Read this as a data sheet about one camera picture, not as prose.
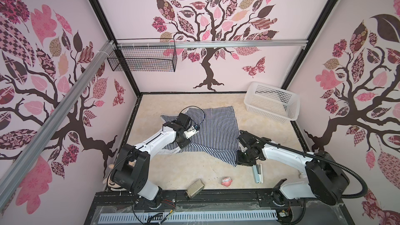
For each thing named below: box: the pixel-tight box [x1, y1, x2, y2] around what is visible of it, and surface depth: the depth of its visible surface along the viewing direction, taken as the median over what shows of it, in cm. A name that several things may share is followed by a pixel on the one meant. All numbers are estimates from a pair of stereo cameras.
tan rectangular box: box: [183, 179, 205, 199], surface depth 76 cm
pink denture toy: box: [220, 177, 233, 187], surface depth 77 cm
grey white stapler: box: [251, 163, 264, 184], surface depth 81 cm
